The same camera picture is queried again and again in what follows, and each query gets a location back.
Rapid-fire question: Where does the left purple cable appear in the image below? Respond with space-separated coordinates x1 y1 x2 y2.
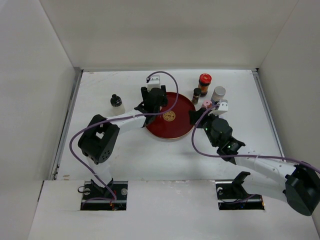
69 71 180 208

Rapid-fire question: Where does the red lid chili sauce jar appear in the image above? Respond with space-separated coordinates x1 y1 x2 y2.
198 73 212 97

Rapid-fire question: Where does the tall silver lid jar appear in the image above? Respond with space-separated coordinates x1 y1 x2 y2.
211 86 226 103

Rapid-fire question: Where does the red round tray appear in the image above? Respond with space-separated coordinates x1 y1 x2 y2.
146 94 196 139

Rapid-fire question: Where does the black knob cap salt bottle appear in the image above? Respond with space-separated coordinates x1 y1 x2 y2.
110 94 126 116

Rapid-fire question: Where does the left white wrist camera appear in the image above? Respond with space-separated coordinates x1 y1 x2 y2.
146 74 161 92

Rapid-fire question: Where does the pink lid spice jar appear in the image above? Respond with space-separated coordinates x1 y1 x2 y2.
201 100 213 109

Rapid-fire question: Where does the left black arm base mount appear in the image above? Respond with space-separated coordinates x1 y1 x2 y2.
77 179 129 211

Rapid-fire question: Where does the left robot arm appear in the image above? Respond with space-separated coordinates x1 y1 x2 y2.
69 85 168 200

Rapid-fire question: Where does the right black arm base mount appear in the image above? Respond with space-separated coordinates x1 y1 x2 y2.
215 171 265 211

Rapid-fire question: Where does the small black cap spice bottle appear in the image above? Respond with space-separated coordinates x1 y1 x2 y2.
191 88 202 105

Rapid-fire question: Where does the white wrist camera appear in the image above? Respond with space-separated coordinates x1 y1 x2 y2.
211 99 229 116
146 74 161 92

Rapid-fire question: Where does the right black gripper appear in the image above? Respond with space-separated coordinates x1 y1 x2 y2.
188 107 220 148

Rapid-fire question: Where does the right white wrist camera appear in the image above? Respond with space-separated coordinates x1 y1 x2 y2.
211 99 229 116

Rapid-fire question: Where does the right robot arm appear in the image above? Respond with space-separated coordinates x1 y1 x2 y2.
188 108 320 216

